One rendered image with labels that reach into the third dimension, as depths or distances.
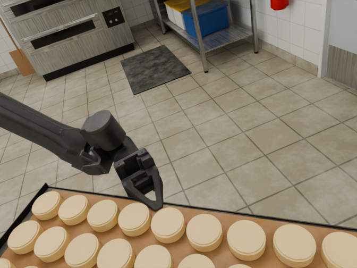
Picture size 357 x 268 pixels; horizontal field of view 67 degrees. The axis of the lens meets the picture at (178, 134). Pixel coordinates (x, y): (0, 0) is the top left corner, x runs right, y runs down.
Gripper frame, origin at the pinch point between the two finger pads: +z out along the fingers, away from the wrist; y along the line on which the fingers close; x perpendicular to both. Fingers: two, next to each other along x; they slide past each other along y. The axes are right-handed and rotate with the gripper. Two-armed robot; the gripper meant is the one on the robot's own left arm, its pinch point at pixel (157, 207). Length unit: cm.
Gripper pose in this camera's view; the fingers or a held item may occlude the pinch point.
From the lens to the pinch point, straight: 46.0
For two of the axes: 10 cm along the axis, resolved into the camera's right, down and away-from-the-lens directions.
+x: -8.6, 4.5, -2.6
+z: 4.7, 4.8, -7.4
